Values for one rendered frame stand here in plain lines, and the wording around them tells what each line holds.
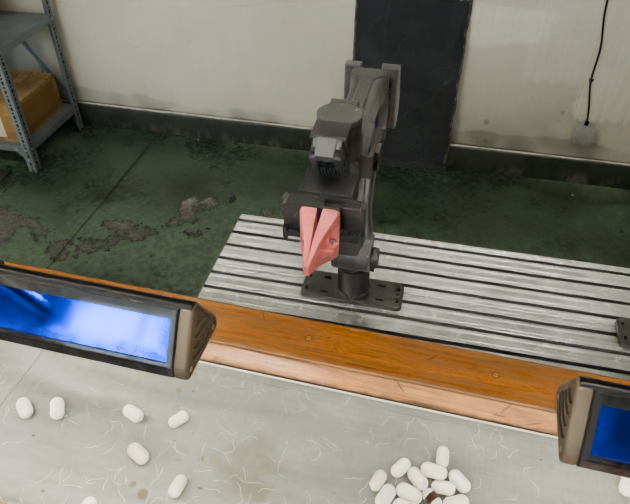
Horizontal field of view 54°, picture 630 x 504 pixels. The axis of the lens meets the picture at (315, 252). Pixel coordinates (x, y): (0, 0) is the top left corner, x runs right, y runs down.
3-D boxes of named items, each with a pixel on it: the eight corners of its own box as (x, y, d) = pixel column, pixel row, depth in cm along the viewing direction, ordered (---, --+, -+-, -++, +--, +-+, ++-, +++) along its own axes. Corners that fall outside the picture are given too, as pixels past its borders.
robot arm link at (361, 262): (366, 275, 112) (391, 90, 106) (330, 269, 113) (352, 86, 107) (370, 268, 118) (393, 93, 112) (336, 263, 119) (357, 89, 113)
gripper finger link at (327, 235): (327, 251, 66) (343, 200, 73) (262, 242, 68) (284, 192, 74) (326, 296, 71) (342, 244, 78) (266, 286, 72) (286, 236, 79)
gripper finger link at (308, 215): (349, 254, 66) (363, 203, 73) (284, 245, 67) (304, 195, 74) (347, 299, 70) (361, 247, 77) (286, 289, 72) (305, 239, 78)
